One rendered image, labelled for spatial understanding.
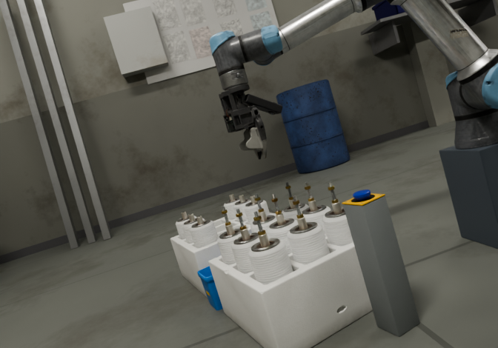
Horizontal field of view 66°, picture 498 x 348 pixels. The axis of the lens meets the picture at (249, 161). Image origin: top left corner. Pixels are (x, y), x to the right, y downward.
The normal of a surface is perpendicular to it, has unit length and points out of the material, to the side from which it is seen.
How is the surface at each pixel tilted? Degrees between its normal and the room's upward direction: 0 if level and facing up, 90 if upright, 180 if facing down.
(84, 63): 90
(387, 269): 90
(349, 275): 90
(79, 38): 90
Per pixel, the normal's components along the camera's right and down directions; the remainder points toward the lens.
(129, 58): 0.14, 0.04
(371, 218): 0.40, -0.05
